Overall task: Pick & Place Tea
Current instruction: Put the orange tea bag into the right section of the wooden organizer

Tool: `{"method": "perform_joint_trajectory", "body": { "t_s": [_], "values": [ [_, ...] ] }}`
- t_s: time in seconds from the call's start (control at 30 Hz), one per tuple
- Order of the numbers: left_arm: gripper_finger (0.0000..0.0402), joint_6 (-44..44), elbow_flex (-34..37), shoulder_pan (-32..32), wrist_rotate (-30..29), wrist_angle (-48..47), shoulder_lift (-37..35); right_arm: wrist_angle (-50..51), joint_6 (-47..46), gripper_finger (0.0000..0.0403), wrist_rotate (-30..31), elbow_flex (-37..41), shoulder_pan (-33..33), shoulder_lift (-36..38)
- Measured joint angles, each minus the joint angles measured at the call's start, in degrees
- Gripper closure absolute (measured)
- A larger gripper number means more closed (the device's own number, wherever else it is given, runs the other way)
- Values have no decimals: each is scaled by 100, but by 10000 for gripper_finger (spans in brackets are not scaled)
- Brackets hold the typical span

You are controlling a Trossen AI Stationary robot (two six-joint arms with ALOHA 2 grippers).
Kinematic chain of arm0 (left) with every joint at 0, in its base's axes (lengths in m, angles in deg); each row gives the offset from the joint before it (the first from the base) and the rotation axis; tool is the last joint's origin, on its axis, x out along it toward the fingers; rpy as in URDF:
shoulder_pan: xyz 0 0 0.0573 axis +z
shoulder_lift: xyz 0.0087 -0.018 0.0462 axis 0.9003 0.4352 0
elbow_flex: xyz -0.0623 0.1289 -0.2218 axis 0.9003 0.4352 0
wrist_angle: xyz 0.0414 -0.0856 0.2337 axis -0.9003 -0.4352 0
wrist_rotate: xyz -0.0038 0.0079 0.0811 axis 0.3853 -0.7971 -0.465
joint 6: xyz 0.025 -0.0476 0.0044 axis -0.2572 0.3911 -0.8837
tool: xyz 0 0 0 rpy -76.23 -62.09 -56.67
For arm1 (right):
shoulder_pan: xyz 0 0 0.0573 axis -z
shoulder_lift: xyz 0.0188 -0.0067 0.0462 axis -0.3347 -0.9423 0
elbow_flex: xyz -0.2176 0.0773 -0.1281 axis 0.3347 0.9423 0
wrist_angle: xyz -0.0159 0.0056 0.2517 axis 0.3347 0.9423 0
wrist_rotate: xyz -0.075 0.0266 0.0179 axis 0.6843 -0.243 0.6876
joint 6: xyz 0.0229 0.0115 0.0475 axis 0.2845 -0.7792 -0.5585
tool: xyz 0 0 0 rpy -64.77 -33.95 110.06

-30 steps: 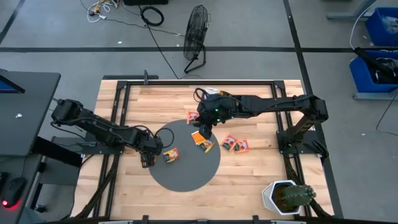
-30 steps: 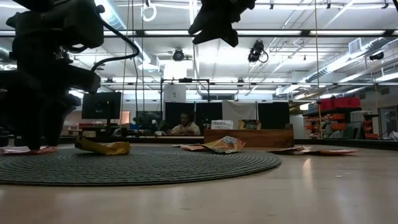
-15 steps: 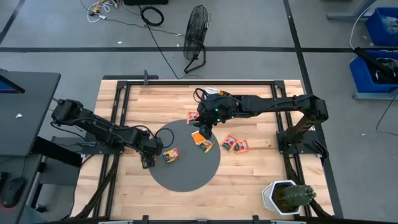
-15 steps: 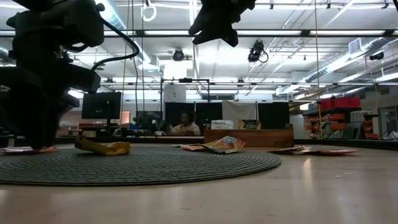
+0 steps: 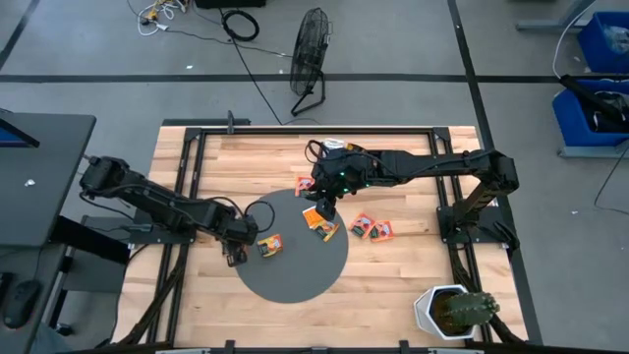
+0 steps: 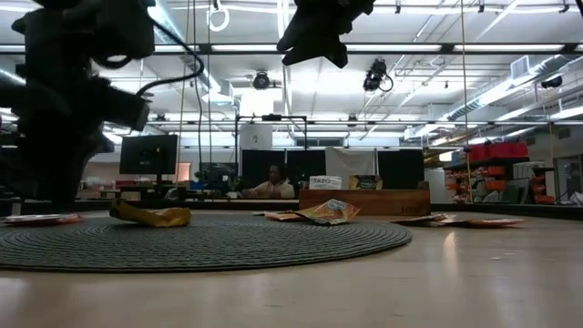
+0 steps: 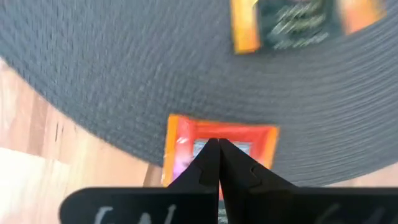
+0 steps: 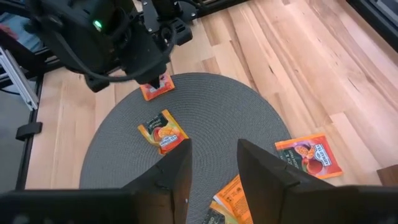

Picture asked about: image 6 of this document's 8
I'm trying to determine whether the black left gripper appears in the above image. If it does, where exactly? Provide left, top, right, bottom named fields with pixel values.
left=0, top=77, right=115, bottom=204

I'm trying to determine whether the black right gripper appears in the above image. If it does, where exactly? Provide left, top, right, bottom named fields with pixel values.
left=276, top=0, right=377, bottom=70

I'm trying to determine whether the yellow tea packet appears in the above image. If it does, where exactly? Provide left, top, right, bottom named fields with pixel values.
left=108, top=199, right=193, bottom=228

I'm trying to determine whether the orange mango tea packet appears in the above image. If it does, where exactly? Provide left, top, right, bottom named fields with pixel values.
left=293, top=199, right=361, bottom=226

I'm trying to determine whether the red tea packet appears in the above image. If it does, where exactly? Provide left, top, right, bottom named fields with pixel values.
left=263, top=210, right=304, bottom=223

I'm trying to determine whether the wooden tea organizer box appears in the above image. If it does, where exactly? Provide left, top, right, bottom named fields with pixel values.
left=299, top=180, right=432, bottom=217

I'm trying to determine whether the black computer monitor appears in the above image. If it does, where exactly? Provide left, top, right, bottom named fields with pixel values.
left=118, top=134, right=179, bottom=176

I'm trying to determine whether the white paper sign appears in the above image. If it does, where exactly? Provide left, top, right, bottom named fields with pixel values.
left=240, top=125, right=273, bottom=150

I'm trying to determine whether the white curtain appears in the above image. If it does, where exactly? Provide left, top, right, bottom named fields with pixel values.
left=324, top=147, right=377, bottom=190

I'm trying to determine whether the black partition panel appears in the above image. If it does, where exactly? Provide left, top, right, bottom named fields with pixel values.
left=377, top=149, right=425, bottom=190

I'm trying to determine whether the person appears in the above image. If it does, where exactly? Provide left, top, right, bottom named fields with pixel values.
left=243, top=163, right=296, bottom=200

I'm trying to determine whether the round grey woven placemat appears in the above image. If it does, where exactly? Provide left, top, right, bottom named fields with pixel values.
left=0, top=214, right=414, bottom=273

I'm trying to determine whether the white barrel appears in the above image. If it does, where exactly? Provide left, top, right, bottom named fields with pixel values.
left=425, top=167, right=448, bottom=204

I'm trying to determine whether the red storage bin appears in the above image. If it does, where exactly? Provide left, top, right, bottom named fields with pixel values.
left=468, top=144, right=490, bottom=162
left=486, top=142, right=529, bottom=159

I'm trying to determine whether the metal shelf rack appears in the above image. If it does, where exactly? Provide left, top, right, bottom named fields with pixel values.
left=444, top=157, right=557, bottom=205

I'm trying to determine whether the black ceiling camera with cable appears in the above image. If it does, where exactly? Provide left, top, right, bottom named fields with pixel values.
left=363, top=57, right=394, bottom=94

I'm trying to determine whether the black metal station frame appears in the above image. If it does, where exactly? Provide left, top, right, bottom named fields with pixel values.
left=234, top=113, right=309, bottom=200

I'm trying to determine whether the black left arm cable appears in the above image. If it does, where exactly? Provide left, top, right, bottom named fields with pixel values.
left=90, top=17, right=206, bottom=99

